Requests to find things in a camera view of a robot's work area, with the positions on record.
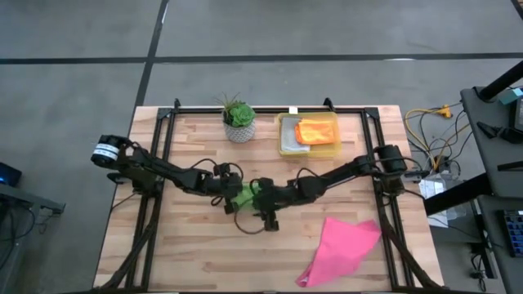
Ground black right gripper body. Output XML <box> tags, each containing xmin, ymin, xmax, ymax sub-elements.
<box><xmin>251</xmin><ymin>177</ymin><xmax>289</xmax><ymax>216</ymax></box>

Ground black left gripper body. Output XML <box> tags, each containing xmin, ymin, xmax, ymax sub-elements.
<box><xmin>210</xmin><ymin>163</ymin><xmax>245</xmax><ymax>204</ymax></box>

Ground green microfiber towel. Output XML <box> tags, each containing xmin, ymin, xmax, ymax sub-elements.
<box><xmin>230</xmin><ymin>181</ymin><xmax>262</xmax><ymax>213</ymax></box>

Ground grey microfiber towel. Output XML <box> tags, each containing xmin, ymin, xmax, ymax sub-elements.
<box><xmin>279</xmin><ymin>116</ymin><xmax>311</xmax><ymax>154</ymax></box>

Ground pink microfiber towel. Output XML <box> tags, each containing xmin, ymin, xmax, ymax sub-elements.
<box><xmin>294</xmin><ymin>216</ymin><xmax>383</xmax><ymax>289</ymax></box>

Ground orange microfiber towel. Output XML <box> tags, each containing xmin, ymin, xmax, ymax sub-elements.
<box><xmin>294</xmin><ymin>118</ymin><xmax>337</xmax><ymax>146</ymax></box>

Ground white triangle-patterned plant pot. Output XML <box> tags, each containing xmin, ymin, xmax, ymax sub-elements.
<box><xmin>222</xmin><ymin>118</ymin><xmax>257</xmax><ymax>144</ymax></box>

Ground green succulent plant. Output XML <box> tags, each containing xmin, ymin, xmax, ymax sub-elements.
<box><xmin>215</xmin><ymin>92</ymin><xmax>257</xmax><ymax>128</ymax></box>

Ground yellow translucent plastic bin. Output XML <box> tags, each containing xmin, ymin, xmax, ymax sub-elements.
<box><xmin>276</xmin><ymin>110</ymin><xmax>343</xmax><ymax>159</ymax></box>

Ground clear plastic bag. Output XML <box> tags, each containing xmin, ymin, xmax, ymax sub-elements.
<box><xmin>417</xmin><ymin>173</ymin><xmax>467</xmax><ymax>229</ymax></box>

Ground black desk crossbeam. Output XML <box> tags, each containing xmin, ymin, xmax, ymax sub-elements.
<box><xmin>423</xmin><ymin>173</ymin><xmax>494</xmax><ymax>216</ymax></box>

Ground grey side table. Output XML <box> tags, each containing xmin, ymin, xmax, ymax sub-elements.
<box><xmin>0</xmin><ymin>181</ymin><xmax>66</xmax><ymax>229</ymax></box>

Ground black device blue light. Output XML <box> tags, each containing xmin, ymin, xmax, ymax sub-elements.
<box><xmin>0</xmin><ymin>162</ymin><xmax>24</xmax><ymax>188</ymax></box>

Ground dark grey desk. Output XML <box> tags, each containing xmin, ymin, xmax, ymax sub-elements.
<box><xmin>476</xmin><ymin>194</ymin><xmax>523</xmax><ymax>294</ymax></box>
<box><xmin>460</xmin><ymin>85</ymin><xmax>523</xmax><ymax>199</ymax></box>

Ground black handheld device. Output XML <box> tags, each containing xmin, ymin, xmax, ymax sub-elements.
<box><xmin>476</xmin><ymin>121</ymin><xmax>523</xmax><ymax>144</ymax></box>

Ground black keyboard blue keys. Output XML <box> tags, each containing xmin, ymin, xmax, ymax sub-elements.
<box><xmin>503</xmin><ymin>209</ymin><xmax>523</xmax><ymax>258</ymax></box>

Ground black slanted pole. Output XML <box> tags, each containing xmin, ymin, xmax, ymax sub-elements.
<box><xmin>476</xmin><ymin>60</ymin><xmax>523</xmax><ymax>103</ymax></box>

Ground teal small box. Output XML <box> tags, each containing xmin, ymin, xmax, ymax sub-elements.
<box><xmin>498</xmin><ymin>87</ymin><xmax>523</xmax><ymax>105</ymax></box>

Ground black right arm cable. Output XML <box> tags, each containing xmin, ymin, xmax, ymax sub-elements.
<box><xmin>233</xmin><ymin>167</ymin><xmax>324</xmax><ymax>236</ymax></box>

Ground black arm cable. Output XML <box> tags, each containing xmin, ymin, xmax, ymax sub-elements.
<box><xmin>233</xmin><ymin>167</ymin><xmax>324</xmax><ymax>236</ymax></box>
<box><xmin>190</xmin><ymin>158</ymin><xmax>246</xmax><ymax>207</ymax></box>

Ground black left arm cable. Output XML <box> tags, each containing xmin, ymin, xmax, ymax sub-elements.
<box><xmin>190</xmin><ymin>158</ymin><xmax>246</xmax><ymax>207</ymax></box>

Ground black aluminium table frame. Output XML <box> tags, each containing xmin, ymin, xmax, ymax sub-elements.
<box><xmin>92</xmin><ymin>97</ymin><xmax>446</xmax><ymax>294</ymax></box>

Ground yellow power cable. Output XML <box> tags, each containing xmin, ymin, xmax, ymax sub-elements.
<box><xmin>404</xmin><ymin>104</ymin><xmax>471</xmax><ymax>172</ymax></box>

